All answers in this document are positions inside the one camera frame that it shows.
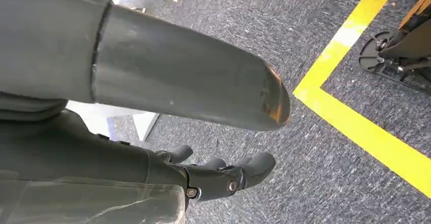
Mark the robot's grey right hand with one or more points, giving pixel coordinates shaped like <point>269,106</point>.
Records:
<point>141,64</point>

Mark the white furniture panel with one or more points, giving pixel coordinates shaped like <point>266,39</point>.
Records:
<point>144,123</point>

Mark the robot's black foot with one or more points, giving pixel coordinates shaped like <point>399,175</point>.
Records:
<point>394,54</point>

